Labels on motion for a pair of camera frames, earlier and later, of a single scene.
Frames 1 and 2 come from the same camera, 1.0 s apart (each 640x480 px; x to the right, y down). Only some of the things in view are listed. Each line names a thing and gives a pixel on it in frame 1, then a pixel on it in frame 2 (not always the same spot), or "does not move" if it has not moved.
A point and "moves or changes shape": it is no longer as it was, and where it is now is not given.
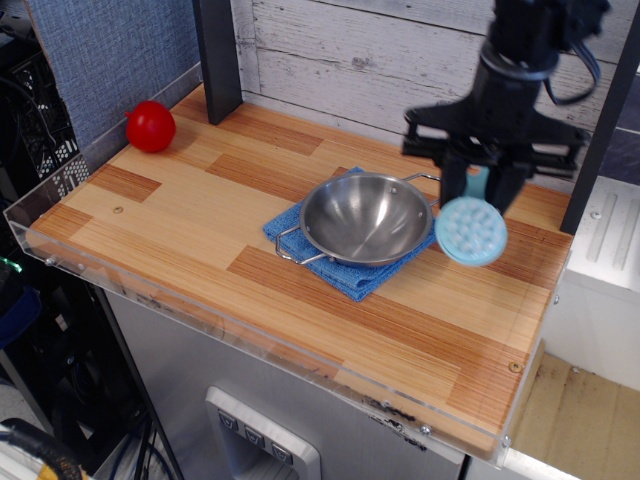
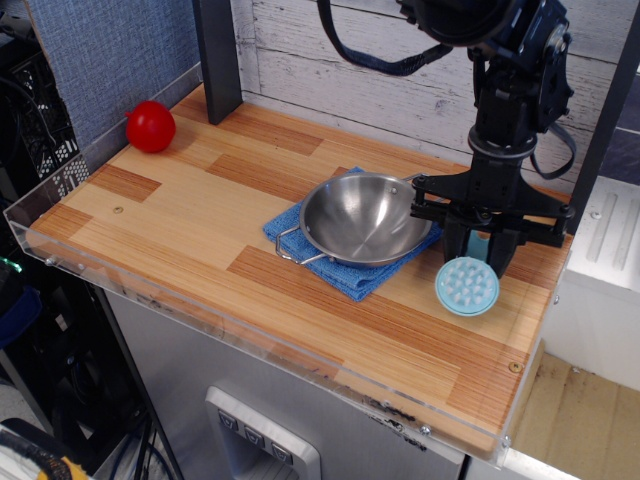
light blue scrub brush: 471,229 moves or changes shape
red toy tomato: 150,126 does not move
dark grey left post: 218,56 does not move
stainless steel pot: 363,218 does not move
